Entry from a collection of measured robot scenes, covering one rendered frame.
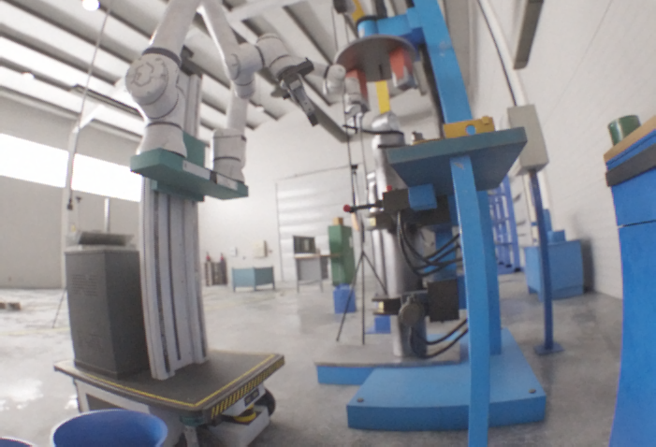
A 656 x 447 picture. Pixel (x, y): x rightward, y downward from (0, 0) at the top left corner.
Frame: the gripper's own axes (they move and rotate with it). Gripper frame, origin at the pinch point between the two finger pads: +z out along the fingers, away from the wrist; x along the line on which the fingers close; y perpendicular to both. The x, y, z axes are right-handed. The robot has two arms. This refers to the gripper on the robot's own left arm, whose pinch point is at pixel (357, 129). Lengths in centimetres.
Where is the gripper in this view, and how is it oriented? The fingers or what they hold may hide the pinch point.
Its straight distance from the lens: 192.4
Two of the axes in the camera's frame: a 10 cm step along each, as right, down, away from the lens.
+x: 6.1, -1.9, -7.7
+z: 0.8, 9.8, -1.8
